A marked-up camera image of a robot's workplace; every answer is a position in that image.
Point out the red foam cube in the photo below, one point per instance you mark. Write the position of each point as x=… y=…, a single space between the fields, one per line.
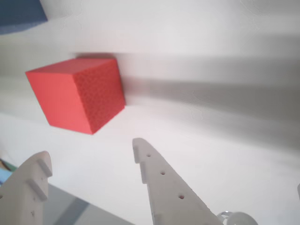
x=70 y=93

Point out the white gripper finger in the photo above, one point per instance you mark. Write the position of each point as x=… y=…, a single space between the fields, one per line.
x=171 y=194
x=21 y=192

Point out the blue foam cube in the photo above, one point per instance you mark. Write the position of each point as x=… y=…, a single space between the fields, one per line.
x=18 y=14

